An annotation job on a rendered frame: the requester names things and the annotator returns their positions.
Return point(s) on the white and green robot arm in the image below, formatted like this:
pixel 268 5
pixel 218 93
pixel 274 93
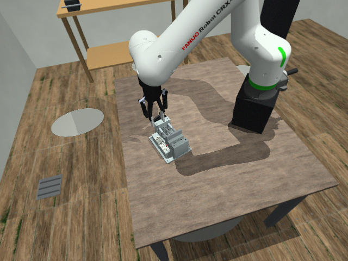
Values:
pixel 156 59

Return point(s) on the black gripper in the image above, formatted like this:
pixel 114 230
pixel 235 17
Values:
pixel 150 99

